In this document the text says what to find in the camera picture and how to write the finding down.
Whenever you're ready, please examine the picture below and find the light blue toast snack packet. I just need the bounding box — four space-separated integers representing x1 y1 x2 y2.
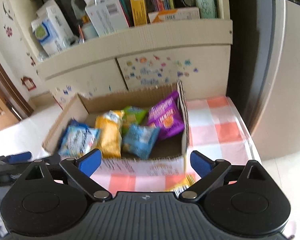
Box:
57 119 101 159

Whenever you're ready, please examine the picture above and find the yellow little waffle packet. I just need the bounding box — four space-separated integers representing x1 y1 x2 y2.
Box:
166 174 195 197

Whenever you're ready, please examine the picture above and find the orange yellow cracker packet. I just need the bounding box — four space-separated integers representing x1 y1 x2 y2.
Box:
95 110 124 159

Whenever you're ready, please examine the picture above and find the light blue barcode packet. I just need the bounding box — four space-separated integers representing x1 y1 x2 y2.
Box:
122 124 160 160

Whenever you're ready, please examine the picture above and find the purple noodle snack packet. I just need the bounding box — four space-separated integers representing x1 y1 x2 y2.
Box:
147 90 185 140

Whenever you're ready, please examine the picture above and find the green snack packet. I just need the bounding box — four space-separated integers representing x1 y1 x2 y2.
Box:
122 106 147 135

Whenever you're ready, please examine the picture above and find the red checkered tablecloth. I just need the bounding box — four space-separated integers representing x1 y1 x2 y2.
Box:
91 96 261 194

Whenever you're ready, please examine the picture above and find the white cardboard milk box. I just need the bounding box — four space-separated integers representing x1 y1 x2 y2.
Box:
42 81 189 176

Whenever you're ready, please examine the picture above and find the wooden door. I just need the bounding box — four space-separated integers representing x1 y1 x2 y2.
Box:
0 63 34 131

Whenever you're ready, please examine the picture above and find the cream cabinet with stickers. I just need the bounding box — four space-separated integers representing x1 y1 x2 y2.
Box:
3 0 233 105

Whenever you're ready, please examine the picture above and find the silver refrigerator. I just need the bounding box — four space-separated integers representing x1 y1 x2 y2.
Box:
227 0 300 160

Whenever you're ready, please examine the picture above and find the white blue wipes pack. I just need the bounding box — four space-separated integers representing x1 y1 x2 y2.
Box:
31 0 77 56

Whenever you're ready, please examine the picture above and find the small white jar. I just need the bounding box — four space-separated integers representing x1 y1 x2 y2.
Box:
82 22 98 40

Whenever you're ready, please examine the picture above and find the orange white flat box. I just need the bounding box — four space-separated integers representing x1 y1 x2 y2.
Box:
148 7 200 24

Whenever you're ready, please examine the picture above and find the white carton with barcode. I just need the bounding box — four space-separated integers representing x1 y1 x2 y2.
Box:
83 0 129 37

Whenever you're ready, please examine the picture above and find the green glass bottle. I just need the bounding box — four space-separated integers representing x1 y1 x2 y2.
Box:
192 0 218 20

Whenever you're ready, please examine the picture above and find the yellow upright box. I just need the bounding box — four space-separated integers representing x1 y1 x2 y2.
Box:
130 0 147 27

